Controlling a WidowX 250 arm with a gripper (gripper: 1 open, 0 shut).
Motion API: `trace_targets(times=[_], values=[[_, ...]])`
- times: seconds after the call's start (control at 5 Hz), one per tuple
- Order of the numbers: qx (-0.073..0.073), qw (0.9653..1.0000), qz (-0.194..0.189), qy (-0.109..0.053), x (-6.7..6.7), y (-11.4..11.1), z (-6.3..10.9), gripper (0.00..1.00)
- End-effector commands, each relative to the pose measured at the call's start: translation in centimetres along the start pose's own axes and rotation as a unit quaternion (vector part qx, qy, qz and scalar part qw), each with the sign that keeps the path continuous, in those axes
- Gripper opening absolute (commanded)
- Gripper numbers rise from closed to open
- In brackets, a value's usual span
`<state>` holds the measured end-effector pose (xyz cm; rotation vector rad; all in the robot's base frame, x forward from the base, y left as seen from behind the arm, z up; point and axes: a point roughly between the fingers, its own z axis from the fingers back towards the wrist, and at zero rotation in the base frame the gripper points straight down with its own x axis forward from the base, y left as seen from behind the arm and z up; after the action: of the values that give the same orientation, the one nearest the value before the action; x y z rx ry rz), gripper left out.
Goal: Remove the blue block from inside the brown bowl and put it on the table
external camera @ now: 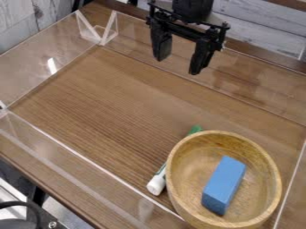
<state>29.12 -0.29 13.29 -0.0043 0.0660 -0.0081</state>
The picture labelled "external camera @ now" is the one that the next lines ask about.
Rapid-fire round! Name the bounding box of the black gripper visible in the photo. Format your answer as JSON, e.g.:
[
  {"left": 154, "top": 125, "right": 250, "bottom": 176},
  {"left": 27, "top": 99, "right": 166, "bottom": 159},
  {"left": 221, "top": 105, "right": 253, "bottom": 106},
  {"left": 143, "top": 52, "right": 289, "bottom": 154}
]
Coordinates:
[{"left": 147, "top": 0, "right": 232, "bottom": 75}]

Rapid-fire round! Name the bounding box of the blue rectangular block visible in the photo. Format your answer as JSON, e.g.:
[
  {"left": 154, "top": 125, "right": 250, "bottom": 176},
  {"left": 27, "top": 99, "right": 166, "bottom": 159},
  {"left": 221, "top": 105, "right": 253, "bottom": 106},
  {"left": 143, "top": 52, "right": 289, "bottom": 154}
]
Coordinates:
[{"left": 201, "top": 156, "right": 246, "bottom": 216}]

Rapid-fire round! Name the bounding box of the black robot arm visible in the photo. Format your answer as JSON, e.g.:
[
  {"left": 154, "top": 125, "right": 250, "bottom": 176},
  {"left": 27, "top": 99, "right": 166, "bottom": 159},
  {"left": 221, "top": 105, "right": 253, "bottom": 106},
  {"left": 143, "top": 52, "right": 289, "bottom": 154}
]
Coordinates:
[{"left": 146, "top": 0, "right": 232, "bottom": 75}]

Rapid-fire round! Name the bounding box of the brown wooden bowl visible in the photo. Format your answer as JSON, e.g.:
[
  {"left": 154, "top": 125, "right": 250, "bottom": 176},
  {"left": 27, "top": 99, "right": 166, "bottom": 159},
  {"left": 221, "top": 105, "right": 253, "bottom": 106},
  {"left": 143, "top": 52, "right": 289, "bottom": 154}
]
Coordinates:
[{"left": 166, "top": 131, "right": 282, "bottom": 229}]

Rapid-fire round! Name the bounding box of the white green marker pen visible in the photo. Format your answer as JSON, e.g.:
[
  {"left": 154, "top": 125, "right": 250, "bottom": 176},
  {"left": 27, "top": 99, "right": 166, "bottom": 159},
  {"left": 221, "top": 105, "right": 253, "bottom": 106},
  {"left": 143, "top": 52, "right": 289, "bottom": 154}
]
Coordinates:
[{"left": 146, "top": 125, "right": 204, "bottom": 196}]

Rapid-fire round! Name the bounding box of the black metal table leg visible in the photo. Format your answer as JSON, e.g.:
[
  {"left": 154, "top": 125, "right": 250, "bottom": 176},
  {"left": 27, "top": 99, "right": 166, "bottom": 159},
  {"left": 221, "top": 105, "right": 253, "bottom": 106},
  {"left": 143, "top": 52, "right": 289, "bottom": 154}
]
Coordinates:
[{"left": 32, "top": 186, "right": 47, "bottom": 207}]

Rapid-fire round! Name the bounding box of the black cable bottom left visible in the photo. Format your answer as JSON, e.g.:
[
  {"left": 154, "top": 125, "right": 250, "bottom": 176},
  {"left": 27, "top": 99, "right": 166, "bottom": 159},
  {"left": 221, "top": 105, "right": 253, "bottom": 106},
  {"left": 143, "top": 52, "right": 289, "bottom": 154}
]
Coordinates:
[{"left": 0, "top": 200, "right": 43, "bottom": 229}]

